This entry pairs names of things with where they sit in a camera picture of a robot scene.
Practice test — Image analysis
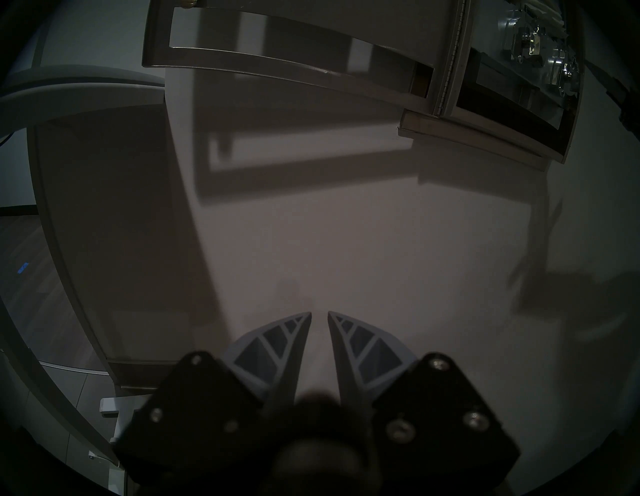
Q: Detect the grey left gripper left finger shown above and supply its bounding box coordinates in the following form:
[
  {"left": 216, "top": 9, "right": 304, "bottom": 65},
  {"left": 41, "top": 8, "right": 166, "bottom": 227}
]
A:
[{"left": 112, "top": 311, "right": 313, "bottom": 496}]

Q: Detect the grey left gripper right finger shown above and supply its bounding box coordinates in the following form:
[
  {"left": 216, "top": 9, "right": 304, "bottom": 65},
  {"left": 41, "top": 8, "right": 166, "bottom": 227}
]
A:
[{"left": 327, "top": 311, "right": 522, "bottom": 496}]

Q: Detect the stainless steel dispenser door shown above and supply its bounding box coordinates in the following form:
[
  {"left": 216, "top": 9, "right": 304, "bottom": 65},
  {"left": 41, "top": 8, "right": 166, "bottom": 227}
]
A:
[{"left": 141, "top": 0, "right": 468, "bottom": 117}]

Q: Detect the stainless steel dispenser cabinet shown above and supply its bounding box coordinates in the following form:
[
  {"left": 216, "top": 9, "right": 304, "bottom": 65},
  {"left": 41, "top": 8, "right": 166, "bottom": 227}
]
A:
[{"left": 397, "top": 0, "right": 586, "bottom": 172}]

